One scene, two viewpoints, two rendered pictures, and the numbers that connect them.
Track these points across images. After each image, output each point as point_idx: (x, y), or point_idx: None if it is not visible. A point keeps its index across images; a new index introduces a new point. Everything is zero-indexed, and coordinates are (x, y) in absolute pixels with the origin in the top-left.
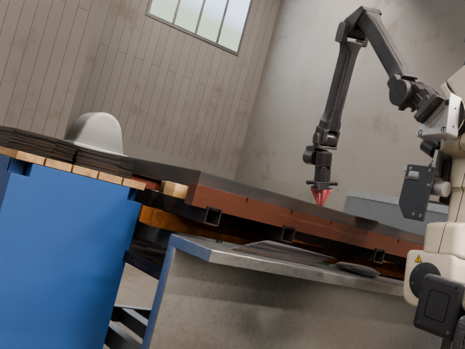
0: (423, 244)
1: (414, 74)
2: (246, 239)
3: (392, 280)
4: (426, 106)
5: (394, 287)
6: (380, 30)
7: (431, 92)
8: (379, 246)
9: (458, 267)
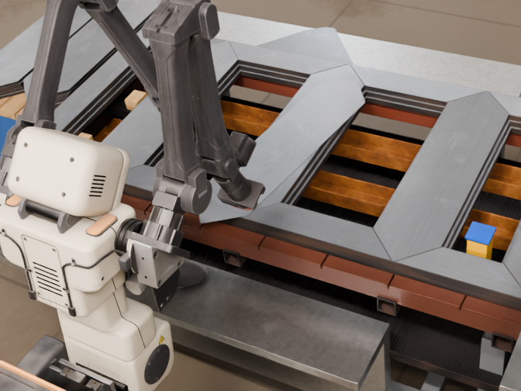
0: (342, 255)
1: (32, 117)
2: None
3: (230, 294)
4: None
5: (155, 313)
6: (43, 30)
7: (0, 164)
8: (229, 247)
9: (69, 344)
